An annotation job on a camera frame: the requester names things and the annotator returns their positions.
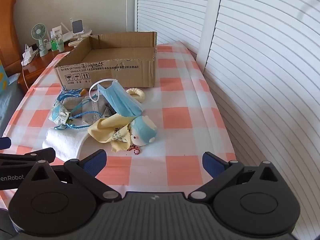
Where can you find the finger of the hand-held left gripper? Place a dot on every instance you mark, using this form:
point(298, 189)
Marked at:
point(5, 143)
point(25, 158)

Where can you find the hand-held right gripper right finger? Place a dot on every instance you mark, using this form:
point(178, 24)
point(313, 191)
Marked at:
point(212, 163)

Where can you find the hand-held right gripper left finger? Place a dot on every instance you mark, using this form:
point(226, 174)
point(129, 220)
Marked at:
point(93, 163)

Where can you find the yellow cloth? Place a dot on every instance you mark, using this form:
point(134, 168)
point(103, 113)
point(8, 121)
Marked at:
point(105, 130)

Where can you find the white cloth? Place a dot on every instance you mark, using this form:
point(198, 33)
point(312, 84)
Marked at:
point(65, 140)

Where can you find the blue floral pouch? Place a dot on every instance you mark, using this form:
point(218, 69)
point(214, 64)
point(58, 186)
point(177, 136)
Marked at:
point(58, 113)

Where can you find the blue face mask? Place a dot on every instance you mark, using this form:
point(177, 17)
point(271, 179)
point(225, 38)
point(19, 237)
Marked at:
point(91, 110)
point(117, 100)

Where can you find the brown cardboard box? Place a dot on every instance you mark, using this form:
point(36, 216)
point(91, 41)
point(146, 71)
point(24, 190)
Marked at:
point(112, 70)

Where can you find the blue bed sheet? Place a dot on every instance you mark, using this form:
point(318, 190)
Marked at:
point(10, 105)

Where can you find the orange checked tablecloth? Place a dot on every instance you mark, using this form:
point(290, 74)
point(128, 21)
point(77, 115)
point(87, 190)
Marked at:
point(175, 130)

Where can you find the folded blue face mask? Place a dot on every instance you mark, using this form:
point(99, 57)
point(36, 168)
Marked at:
point(91, 110)

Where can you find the yellow snack bag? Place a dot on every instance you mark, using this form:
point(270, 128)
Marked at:
point(3, 77)

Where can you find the cream scrunchie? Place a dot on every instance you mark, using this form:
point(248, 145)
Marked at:
point(140, 96)

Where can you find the wooden nightstand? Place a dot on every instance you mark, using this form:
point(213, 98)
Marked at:
point(40, 63)

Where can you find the white power strip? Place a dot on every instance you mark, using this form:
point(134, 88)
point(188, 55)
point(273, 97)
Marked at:
point(29, 58)

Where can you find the white charger plug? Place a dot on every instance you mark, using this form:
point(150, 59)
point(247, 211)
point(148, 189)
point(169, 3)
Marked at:
point(29, 48)

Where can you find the white louvered door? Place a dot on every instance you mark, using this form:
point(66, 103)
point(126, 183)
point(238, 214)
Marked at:
point(170, 10)
point(262, 80)

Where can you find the green bottle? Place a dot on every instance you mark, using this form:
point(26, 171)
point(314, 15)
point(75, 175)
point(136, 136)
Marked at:
point(53, 45)
point(60, 44)

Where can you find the wooden headboard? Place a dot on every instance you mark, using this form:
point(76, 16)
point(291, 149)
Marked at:
point(8, 30)

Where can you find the green mini fan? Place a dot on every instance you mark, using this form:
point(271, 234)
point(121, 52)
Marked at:
point(38, 31)

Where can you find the white stand with blue screen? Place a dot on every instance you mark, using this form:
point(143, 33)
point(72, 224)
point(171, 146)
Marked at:
point(76, 27)

